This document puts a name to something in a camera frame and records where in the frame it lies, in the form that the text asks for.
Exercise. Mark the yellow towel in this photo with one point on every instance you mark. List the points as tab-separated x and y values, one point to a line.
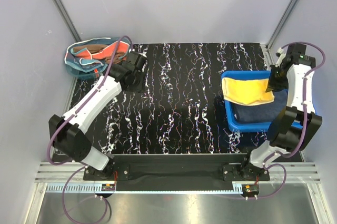
246	92

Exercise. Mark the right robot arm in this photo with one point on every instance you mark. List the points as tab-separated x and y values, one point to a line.
297	123

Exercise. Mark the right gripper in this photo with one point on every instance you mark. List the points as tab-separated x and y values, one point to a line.
274	86

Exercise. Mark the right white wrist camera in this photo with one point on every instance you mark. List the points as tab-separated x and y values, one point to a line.
280	54

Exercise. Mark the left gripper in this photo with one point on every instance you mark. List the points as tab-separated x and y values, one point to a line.
139	88

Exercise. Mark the teal hello towel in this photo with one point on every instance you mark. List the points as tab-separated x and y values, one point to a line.
83	64

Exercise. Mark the black marbled table mat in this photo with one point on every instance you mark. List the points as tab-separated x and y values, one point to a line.
181	110

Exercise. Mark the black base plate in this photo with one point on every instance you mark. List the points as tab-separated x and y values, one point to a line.
177	158

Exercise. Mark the blue plastic bin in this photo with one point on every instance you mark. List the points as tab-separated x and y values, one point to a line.
234	125

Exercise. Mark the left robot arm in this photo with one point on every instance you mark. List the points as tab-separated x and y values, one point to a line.
68	132

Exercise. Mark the aluminium frame rail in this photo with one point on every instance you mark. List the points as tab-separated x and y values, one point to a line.
295	172

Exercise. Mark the teal mesh laundry basket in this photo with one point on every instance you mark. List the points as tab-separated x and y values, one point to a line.
105	49

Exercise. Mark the slotted cable duct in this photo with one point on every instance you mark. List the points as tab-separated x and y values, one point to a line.
119	187

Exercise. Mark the dark blue towel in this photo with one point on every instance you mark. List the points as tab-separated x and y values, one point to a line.
261	113

